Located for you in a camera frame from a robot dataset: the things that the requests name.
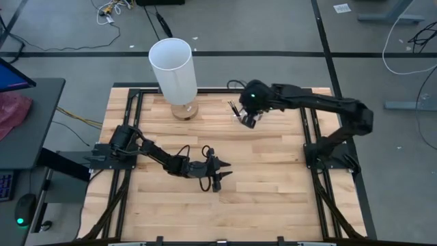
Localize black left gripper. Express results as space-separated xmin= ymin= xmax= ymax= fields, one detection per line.
xmin=187 ymin=147 xmax=234 ymax=193

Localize clear acrylic organizer box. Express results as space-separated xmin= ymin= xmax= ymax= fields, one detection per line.
xmin=231 ymin=111 xmax=264 ymax=124

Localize white shade wooden base lamp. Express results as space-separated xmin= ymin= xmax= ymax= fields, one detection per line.
xmin=147 ymin=38 xmax=199 ymax=121

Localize black power adapter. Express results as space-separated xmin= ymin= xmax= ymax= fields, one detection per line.
xmin=155 ymin=12 xmax=173 ymax=39

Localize black box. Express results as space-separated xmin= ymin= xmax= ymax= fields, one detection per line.
xmin=135 ymin=0 xmax=186 ymax=6

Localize black side desk leg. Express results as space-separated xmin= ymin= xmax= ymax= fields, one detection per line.
xmin=32 ymin=148 xmax=91 ymax=234

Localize blue-grey desk foot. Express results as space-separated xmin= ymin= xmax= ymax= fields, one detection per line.
xmin=357 ymin=0 xmax=426 ymax=25
xmin=383 ymin=98 xmax=437 ymax=111

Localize grey side desk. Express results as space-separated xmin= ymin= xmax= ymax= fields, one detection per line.
xmin=0 ymin=77 xmax=66 ymax=171

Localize black computer mouse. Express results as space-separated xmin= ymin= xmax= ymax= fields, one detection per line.
xmin=14 ymin=193 xmax=38 ymax=228

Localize dark computer keyboard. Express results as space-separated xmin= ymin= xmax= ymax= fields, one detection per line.
xmin=0 ymin=170 xmax=16 ymax=202

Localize pink cloth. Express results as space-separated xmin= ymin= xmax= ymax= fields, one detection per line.
xmin=0 ymin=92 xmax=33 ymax=141

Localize blue screen monitor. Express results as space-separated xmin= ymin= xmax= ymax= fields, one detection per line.
xmin=0 ymin=57 xmax=37 ymax=93

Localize black aluminium table frame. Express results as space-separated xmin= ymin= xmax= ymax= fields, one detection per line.
xmin=78 ymin=87 xmax=368 ymax=246

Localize black cable bundle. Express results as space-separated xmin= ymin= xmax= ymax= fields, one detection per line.
xmin=312 ymin=170 xmax=363 ymax=240
xmin=83 ymin=169 xmax=133 ymax=241

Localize long white cable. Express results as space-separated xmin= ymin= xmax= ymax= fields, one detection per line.
xmin=382 ymin=0 xmax=437 ymax=76

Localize yellow cables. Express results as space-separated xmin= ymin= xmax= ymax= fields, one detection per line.
xmin=55 ymin=106 xmax=104 ymax=130

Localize white cable bundle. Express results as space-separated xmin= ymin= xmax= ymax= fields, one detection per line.
xmin=96 ymin=0 xmax=132 ymax=26

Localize black cable tangle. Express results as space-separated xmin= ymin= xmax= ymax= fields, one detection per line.
xmin=408 ymin=20 xmax=437 ymax=53

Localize thin black floor cable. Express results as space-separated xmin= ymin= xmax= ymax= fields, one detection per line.
xmin=6 ymin=22 xmax=122 ymax=52

